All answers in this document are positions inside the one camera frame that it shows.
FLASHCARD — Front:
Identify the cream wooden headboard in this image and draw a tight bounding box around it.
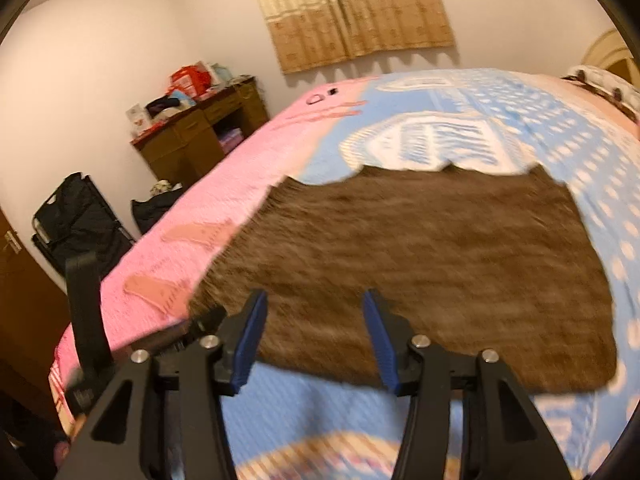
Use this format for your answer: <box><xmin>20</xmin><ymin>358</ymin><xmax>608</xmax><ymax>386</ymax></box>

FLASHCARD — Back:
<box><xmin>582</xmin><ymin>28</ymin><xmax>640</xmax><ymax>88</ymax></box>

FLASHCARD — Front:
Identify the brown striped knit sweater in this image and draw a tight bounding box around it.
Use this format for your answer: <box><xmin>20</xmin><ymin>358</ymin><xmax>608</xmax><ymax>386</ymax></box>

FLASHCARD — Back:
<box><xmin>189</xmin><ymin>165</ymin><xmax>617</xmax><ymax>393</ymax></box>

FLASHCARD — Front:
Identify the pink and blue blanket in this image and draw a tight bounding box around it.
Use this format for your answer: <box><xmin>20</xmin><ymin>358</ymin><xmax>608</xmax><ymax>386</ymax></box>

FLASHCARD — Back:
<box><xmin>102</xmin><ymin>68</ymin><xmax>639</xmax><ymax>479</ymax></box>

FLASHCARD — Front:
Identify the brown wooden door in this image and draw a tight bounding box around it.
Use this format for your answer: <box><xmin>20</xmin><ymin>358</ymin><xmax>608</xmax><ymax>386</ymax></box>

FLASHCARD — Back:
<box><xmin>0</xmin><ymin>219</ymin><xmax>68</xmax><ymax>426</ymax></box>

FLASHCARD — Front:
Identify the beige patterned curtain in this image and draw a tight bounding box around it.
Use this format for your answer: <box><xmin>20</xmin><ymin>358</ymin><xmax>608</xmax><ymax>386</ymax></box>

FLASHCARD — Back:
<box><xmin>258</xmin><ymin>0</ymin><xmax>454</xmax><ymax>75</ymax></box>

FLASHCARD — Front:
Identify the brown wooden desk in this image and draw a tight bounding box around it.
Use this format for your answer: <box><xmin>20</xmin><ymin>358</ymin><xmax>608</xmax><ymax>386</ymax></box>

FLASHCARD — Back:
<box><xmin>131</xmin><ymin>76</ymin><xmax>269</xmax><ymax>188</ymax></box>

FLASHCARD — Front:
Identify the white photo card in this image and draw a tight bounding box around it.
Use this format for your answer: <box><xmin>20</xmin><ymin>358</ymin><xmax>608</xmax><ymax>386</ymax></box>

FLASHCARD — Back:
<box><xmin>126</xmin><ymin>104</ymin><xmax>152</xmax><ymax>134</ymax></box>

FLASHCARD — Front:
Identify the red gift box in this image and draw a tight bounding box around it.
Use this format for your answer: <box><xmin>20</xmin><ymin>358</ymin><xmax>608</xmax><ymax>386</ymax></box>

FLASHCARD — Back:
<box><xmin>170</xmin><ymin>65</ymin><xmax>212</xmax><ymax>99</ymax></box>

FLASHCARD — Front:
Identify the black bag on floor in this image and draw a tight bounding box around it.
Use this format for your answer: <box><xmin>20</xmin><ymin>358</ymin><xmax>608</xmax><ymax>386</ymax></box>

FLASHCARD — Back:
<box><xmin>131</xmin><ymin>188</ymin><xmax>184</xmax><ymax>235</ymax></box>

